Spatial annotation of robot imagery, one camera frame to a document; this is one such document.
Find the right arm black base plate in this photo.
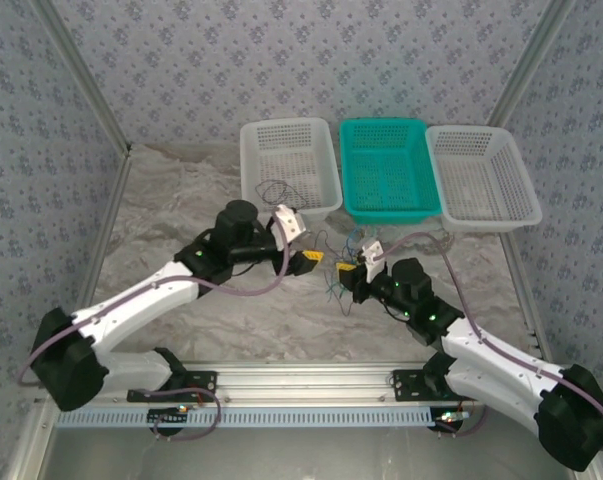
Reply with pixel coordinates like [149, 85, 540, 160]
[391, 369, 482, 403]

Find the blue thin cable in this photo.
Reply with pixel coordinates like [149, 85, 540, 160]
[343, 227, 377, 264]

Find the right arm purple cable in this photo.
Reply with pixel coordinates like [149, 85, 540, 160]
[378, 232, 603, 439]

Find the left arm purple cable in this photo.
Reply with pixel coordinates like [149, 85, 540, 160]
[16, 219, 290, 442]

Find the aluminium frame post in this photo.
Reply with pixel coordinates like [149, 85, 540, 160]
[30, 0, 134, 156]
[485, 0, 577, 129]

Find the white plastic basket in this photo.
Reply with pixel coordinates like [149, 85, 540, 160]
[424, 124, 544, 234]
[239, 117, 344, 225]

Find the teal plastic basket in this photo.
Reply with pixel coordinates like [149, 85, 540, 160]
[339, 117, 445, 226]

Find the green thin cable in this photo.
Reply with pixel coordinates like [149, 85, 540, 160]
[324, 269, 357, 317]

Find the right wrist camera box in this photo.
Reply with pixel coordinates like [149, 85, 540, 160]
[359, 239, 390, 279]

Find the white connector block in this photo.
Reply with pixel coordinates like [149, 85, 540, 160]
[273, 204, 309, 245]

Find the grey sheet metal panel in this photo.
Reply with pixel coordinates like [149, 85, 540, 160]
[10, 404, 600, 480]

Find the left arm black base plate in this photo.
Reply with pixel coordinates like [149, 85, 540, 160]
[125, 370, 219, 404]

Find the aluminium frame cross rail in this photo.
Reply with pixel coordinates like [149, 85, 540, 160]
[33, 362, 552, 406]

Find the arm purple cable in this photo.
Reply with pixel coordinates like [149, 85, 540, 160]
[16, 219, 290, 442]
[378, 232, 603, 439]

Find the white slotted cable duct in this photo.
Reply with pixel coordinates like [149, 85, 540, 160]
[55, 405, 433, 430]

